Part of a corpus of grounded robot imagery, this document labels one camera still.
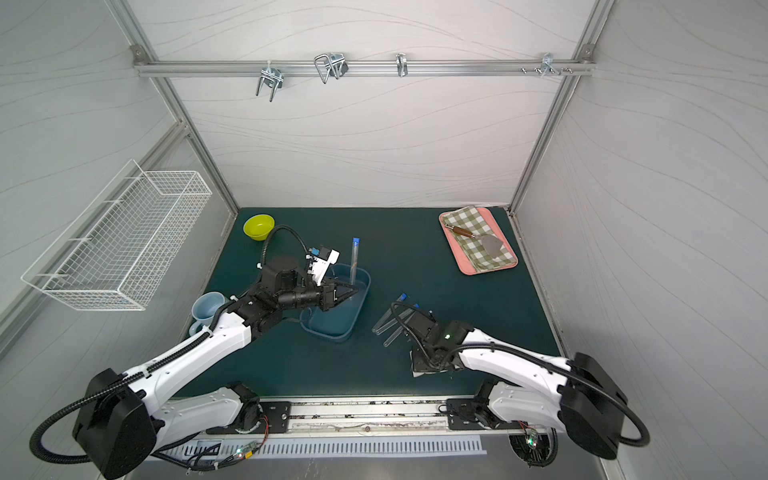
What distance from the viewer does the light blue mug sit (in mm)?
842

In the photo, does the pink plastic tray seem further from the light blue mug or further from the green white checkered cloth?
the light blue mug

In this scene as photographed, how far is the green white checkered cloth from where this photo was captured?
1058 mm

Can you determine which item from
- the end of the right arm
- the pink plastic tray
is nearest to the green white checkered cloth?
the pink plastic tray

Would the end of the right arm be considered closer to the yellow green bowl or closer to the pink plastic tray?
the pink plastic tray

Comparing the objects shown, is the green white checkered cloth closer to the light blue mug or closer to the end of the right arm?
the end of the right arm

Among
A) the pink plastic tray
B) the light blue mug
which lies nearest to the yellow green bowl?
the light blue mug

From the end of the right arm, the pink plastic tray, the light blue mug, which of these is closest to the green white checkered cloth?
the pink plastic tray

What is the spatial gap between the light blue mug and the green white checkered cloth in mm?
826

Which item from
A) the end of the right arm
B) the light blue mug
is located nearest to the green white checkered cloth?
the end of the right arm
